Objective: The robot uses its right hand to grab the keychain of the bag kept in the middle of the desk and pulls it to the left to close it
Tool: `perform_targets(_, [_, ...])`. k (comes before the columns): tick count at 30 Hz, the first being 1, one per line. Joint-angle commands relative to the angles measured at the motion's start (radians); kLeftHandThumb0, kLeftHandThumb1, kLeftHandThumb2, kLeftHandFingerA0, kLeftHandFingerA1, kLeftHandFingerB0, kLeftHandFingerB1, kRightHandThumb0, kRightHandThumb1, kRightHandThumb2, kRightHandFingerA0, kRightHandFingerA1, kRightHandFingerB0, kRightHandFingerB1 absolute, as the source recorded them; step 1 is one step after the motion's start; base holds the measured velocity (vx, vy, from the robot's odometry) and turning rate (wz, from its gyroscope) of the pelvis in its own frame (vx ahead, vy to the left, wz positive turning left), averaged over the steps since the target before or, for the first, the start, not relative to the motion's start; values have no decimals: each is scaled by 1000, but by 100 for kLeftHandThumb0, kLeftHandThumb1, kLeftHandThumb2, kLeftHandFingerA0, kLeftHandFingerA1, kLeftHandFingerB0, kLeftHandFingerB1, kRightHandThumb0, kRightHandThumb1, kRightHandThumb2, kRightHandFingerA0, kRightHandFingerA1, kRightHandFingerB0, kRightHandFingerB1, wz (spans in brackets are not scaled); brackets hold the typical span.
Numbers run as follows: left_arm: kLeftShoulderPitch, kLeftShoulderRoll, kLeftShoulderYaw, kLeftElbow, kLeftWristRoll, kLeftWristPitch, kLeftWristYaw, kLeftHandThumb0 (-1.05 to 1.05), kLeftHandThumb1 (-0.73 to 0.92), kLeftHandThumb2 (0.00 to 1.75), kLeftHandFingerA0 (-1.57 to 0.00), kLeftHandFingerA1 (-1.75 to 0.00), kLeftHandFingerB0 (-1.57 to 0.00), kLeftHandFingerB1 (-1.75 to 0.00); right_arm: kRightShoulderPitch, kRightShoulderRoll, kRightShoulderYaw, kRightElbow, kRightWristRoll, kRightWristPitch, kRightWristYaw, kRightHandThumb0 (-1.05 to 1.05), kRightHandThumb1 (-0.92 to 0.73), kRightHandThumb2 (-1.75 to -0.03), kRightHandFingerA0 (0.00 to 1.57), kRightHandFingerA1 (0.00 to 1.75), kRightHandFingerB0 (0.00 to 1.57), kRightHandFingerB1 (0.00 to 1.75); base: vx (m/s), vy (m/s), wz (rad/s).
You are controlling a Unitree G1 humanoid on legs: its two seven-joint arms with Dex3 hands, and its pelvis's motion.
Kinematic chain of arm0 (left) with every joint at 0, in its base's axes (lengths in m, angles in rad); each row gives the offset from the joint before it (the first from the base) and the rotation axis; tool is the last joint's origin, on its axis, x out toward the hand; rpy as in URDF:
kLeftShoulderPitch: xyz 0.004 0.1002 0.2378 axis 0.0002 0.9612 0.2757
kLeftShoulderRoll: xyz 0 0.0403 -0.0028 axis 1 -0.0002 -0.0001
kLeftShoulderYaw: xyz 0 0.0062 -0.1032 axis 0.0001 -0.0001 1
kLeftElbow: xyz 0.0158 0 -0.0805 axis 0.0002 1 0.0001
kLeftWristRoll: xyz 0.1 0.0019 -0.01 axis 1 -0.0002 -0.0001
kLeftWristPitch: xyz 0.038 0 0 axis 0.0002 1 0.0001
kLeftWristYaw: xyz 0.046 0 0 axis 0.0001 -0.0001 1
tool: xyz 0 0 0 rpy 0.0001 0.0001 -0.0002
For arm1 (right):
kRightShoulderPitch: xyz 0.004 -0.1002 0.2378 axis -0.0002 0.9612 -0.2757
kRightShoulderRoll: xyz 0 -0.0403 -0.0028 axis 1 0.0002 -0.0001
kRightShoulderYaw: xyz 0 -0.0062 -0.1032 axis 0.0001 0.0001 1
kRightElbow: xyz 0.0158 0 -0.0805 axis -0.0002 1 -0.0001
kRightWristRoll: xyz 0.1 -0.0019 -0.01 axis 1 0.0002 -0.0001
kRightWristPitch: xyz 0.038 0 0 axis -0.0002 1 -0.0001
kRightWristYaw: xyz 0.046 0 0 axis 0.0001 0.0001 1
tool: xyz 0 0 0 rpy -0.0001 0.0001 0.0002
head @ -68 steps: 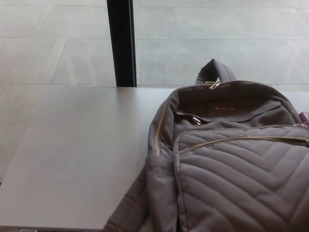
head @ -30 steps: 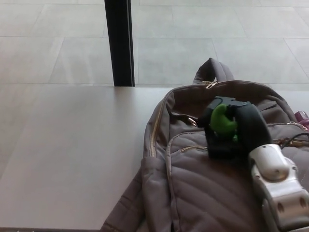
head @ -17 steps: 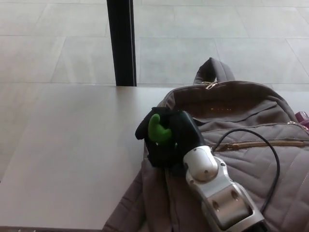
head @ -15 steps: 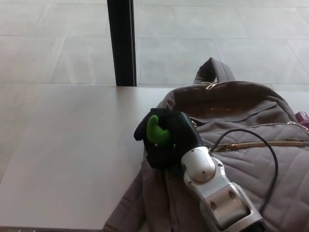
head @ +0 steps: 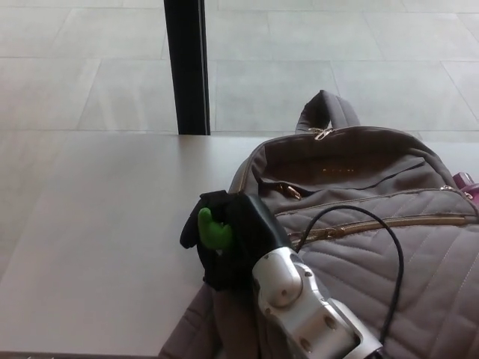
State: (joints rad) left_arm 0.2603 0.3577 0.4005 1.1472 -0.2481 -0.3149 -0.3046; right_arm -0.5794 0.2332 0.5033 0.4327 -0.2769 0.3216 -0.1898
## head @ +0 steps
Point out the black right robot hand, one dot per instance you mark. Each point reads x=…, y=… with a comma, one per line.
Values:
x=249, y=232

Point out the grey quilted backpack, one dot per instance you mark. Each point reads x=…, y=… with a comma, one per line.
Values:
x=374, y=179

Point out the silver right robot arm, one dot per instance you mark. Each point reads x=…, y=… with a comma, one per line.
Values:
x=299, y=299

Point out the purple bottle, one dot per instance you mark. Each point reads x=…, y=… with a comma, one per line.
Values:
x=466, y=183

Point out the black window frame post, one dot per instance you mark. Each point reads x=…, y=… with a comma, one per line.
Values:
x=186, y=63

